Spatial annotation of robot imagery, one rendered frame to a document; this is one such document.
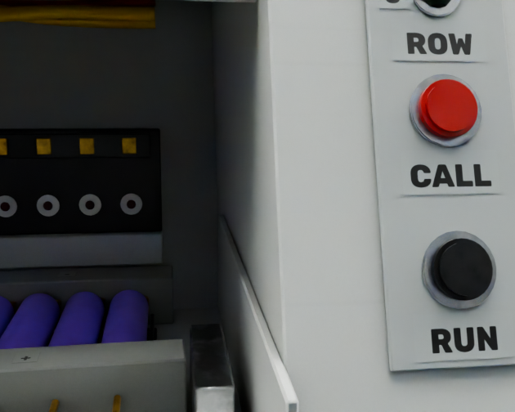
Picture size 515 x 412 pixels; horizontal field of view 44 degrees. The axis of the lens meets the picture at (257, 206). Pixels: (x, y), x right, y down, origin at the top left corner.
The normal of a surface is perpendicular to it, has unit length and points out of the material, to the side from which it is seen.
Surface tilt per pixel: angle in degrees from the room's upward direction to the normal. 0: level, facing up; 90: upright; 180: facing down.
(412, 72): 90
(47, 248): 110
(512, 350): 90
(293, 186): 90
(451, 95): 90
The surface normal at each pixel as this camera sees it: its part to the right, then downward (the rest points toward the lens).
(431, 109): 0.14, -0.15
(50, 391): 0.16, 0.20
